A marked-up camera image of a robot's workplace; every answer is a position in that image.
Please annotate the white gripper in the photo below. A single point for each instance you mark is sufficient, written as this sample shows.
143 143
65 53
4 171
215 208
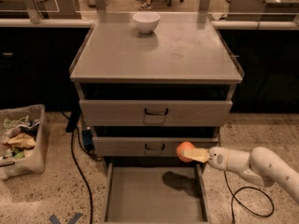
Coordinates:
217 160

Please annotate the orange fruit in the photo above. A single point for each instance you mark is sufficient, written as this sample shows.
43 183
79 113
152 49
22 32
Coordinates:
181 146

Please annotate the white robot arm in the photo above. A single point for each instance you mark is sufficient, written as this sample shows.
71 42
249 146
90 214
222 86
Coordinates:
261 166

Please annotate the bottom grey drawer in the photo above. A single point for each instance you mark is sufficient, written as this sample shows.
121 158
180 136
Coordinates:
155 195

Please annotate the grey drawer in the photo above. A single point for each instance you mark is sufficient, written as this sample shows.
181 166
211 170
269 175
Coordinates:
145 146
155 195
155 113

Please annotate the grey metal drawer cabinet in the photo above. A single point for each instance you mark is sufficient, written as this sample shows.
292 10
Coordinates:
183 59

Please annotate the middle grey drawer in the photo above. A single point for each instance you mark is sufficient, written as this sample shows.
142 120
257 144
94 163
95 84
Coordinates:
145 146

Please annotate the top grey drawer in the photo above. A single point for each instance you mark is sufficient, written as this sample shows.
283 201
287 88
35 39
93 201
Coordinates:
155 113

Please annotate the blue power box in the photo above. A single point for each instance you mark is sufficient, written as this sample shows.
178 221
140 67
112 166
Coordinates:
87 138

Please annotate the white ceramic bowl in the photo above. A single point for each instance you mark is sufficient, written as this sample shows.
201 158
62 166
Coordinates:
146 22

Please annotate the crumpled yellow snack bag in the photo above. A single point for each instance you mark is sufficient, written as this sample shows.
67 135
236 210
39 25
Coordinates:
22 140

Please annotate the clear plastic storage bin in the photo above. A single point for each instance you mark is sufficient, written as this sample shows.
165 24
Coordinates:
21 161

